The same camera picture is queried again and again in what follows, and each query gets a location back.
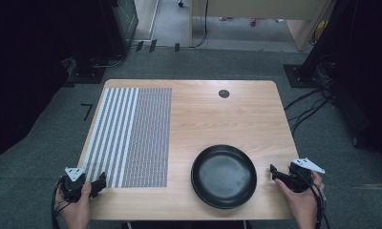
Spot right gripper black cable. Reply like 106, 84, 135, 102
302, 173, 332, 229

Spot dark curtain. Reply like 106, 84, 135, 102
302, 0, 382, 161

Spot black stand base plate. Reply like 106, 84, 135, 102
283, 64, 317, 89

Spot black round plate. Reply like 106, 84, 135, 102
190, 144, 258, 210

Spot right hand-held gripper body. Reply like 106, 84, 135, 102
286, 157, 327, 194

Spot black floor cables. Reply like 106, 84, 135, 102
284, 56, 340, 136

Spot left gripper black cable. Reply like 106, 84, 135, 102
51, 177, 73, 229

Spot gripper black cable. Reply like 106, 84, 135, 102
302, 173, 332, 229
51, 177, 73, 229

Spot person's left hand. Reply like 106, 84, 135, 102
54, 181, 94, 225

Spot striped grey placemat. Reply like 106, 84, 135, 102
82, 87, 173, 189

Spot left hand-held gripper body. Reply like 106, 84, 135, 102
59, 166, 88, 203

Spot hanging black cable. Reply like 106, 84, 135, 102
188, 0, 210, 50

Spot person's right hand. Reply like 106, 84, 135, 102
273, 171, 326, 222

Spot light wooden furniture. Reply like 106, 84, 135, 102
188, 0, 335, 52

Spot black tape corner mark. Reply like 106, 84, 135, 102
80, 102, 94, 122

